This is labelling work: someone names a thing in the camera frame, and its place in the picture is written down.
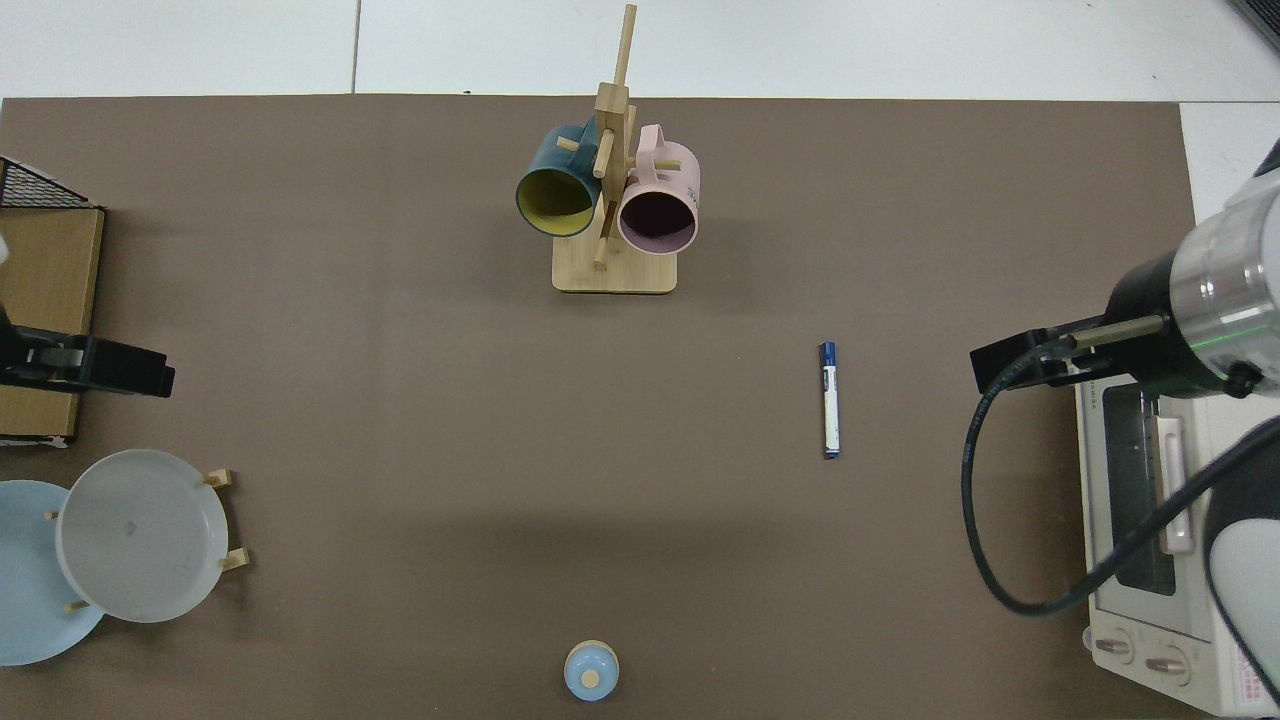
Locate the blue and white marker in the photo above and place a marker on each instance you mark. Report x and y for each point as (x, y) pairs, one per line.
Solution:
(830, 400)

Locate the wooden plate rack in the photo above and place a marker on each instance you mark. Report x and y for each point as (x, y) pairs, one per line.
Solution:
(222, 478)

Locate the grey plate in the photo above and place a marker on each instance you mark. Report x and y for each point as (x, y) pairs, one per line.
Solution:
(140, 535)

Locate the light blue plate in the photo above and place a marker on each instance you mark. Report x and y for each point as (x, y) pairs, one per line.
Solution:
(30, 590)

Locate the pale toaster oven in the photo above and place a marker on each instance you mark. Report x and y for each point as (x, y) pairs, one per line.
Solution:
(1125, 600)

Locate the brown table cloth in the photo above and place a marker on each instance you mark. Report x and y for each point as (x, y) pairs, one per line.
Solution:
(400, 400)

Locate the dark grey panel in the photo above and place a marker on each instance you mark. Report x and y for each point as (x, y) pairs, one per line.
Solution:
(1262, 18)

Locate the dark blue mug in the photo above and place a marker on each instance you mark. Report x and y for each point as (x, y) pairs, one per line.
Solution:
(545, 165)

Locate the pink mug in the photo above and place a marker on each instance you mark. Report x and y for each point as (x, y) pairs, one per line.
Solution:
(672, 180)

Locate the wooden cup stand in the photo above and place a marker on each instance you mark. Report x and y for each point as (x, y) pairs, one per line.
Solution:
(615, 272)

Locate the small blue round thing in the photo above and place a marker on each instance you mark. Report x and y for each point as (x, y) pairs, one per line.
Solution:
(591, 672)

